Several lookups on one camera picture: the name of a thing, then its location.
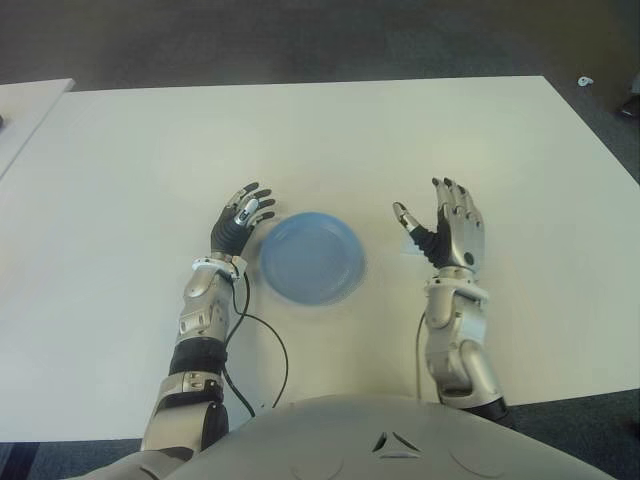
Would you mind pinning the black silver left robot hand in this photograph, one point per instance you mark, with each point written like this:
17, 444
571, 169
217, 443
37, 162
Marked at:
235, 230

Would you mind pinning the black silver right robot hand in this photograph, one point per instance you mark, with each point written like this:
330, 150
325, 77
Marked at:
457, 235

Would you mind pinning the white charger block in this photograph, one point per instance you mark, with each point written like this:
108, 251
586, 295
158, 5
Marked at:
411, 247

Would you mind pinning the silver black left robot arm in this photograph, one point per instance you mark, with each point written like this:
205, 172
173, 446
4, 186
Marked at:
200, 325

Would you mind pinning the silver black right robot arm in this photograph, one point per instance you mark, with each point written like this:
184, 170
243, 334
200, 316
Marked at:
460, 330

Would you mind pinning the blue round plate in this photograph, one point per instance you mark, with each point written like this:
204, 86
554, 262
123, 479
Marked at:
312, 257

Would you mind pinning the small white floor object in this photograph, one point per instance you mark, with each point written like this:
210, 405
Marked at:
585, 80

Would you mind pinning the black shoe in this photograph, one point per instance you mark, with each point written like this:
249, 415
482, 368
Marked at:
631, 107

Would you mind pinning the grey robot torso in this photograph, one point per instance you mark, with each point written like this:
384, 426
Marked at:
375, 440

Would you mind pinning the white side table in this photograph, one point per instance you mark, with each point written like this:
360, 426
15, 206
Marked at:
25, 110

